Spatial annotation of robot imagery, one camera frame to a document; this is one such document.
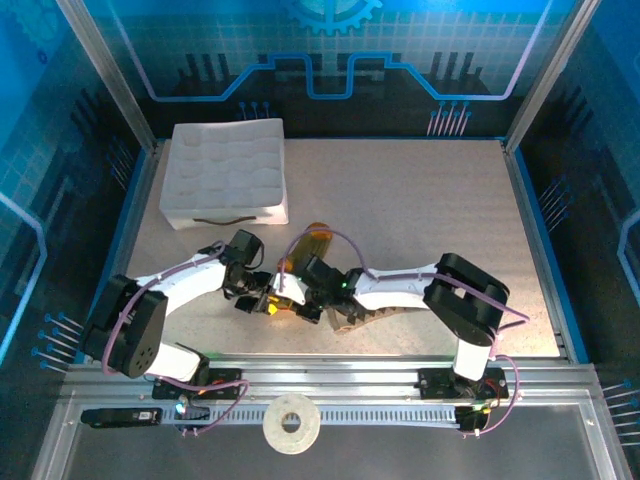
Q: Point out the aluminium frame post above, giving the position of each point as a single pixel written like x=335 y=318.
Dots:
x=550 y=75
x=107 y=75

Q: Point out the flat black device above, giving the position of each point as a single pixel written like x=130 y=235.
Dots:
x=115 y=417

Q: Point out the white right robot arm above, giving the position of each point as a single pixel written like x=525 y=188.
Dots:
x=395 y=292

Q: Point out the wide aluminium beam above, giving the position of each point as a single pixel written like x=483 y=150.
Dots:
x=325 y=375

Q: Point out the orange translucent tube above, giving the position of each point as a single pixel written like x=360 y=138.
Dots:
x=312 y=245

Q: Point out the aluminium side rail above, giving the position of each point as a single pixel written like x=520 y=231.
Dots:
x=540 y=250
x=125 y=250

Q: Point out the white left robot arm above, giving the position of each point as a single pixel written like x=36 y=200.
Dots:
x=195 y=285

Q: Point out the white tape roll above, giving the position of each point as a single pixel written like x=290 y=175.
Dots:
x=275 y=430

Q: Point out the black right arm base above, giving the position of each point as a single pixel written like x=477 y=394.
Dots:
x=435 y=382

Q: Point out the small black controller board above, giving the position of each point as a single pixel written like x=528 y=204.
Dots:
x=472 y=417
x=192 y=410

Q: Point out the white foam tray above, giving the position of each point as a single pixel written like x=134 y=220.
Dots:
x=225 y=165

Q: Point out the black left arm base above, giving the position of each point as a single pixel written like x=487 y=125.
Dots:
x=225 y=382

